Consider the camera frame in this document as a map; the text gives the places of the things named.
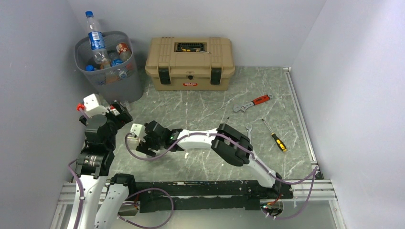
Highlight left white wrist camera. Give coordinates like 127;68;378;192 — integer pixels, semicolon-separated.
83;94;108;118

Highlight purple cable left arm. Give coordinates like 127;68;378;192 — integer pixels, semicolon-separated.
68;109;175;229

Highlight grey mesh waste bin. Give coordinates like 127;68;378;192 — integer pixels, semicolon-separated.
74;38;143;103

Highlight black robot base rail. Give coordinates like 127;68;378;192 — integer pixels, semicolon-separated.
104;174;293;213

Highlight yellow black screwdriver right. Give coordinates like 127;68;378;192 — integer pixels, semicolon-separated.
262;119;287;152

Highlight tan plastic toolbox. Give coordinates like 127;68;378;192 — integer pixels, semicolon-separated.
145;37;235;91

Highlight silver open end wrench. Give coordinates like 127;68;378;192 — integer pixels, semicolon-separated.
245;124;253;140

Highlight orange label bottle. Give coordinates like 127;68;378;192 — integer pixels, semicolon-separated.
105;68;121;84

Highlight clear bottle blue label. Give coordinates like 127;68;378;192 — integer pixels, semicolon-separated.
85;65;96;72

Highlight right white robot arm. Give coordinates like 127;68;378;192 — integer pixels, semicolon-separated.
130;121;282;198

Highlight Pepsi bottle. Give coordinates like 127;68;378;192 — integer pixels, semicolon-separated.
85;11;111;69

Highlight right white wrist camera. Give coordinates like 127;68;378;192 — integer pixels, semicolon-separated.
130;123;146;139

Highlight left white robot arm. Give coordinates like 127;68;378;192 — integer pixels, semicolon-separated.
67;102;138;229

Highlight screwdriver on toolbox lid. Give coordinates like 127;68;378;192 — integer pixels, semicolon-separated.
179;46;210;53

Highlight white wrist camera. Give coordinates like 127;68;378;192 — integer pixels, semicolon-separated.
83;94;108;118
130;123;146;139

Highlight blue label bottle white cap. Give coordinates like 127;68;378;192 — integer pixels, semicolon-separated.
107;50;124;67

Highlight red handled adjustable wrench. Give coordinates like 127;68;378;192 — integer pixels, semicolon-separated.
233;94;273;112

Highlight red label bottle by bin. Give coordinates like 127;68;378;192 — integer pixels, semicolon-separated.
109;100;131;115

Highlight clear bottle red cap front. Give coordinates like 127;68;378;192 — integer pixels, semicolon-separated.
116;42;132;62

